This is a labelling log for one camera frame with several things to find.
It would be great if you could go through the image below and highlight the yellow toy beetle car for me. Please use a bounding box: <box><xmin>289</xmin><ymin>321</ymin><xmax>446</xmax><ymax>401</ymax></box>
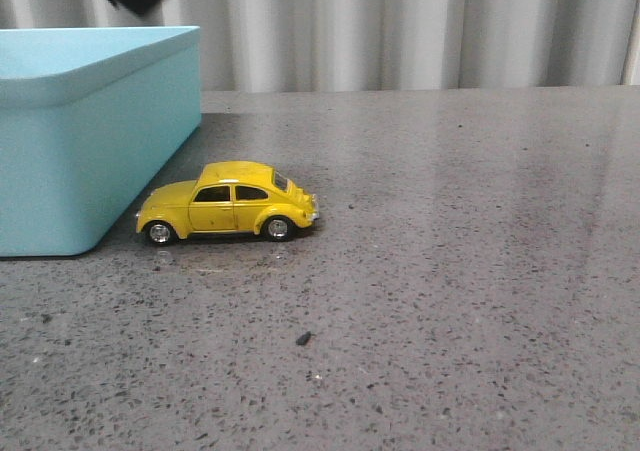
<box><xmin>136</xmin><ymin>161</ymin><xmax>319</xmax><ymax>246</ymax></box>

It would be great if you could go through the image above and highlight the light blue plastic box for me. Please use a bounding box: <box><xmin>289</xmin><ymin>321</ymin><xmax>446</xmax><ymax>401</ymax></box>
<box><xmin>1</xmin><ymin>26</ymin><xmax>201</xmax><ymax>257</ymax></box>

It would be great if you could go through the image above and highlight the grey pleated curtain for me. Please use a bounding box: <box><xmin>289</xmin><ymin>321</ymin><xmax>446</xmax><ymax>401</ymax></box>
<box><xmin>1</xmin><ymin>0</ymin><xmax>639</xmax><ymax>92</ymax></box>

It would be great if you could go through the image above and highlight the small black debris piece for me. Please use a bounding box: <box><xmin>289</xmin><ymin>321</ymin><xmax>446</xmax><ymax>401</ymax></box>
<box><xmin>295</xmin><ymin>332</ymin><xmax>313</xmax><ymax>346</ymax></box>

